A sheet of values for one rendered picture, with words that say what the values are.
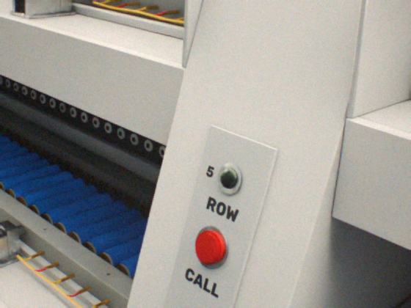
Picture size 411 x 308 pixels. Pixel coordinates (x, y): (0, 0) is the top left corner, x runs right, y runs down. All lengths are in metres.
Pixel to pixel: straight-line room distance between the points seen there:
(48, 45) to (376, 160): 0.24
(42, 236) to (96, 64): 0.17
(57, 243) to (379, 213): 0.28
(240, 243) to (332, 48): 0.10
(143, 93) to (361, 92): 0.13
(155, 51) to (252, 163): 0.10
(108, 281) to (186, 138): 0.16
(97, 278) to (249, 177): 0.19
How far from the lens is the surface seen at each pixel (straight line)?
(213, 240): 0.29
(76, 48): 0.39
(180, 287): 0.31
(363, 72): 0.26
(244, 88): 0.29
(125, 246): 0.48
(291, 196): 0.27
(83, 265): 0.45
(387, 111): 0.27
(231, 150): 0.29
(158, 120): 0.34
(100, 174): 0.61
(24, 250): 0.51
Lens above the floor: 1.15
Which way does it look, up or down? 9 degrees down
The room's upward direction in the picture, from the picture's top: 15 degrees clockwise
